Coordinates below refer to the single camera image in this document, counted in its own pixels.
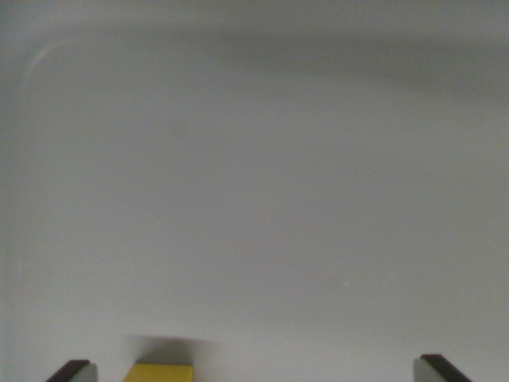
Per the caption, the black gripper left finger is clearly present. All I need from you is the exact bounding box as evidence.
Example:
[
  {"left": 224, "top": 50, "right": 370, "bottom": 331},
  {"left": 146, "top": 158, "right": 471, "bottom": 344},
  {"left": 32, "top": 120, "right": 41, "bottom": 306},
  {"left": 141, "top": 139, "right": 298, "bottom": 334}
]
[{"left": 45, "top": 359, "right": 98, "bottom": 382}]

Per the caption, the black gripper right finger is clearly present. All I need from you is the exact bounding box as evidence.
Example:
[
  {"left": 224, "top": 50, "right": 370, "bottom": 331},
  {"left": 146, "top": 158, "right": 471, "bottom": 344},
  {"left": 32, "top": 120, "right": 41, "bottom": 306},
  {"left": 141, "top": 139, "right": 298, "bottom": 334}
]
[{"left": 413, "top": 353, "right": 475, "bottom": 382}]

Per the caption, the yellow wooden cube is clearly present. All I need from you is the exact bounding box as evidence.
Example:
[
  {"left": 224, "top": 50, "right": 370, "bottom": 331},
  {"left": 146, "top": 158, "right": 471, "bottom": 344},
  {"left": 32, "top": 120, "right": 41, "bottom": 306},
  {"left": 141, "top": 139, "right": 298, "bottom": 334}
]
[{"left": 122, "top": 362, "right": 195, "bottom": 382}]

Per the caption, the white plastic bin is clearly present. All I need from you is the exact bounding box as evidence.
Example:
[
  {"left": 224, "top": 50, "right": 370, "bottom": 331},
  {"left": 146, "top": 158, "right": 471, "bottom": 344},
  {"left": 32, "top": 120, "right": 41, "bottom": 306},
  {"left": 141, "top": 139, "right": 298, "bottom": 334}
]
[{"left": 0, "top": 0, "right": 509, "bottom": 382}]

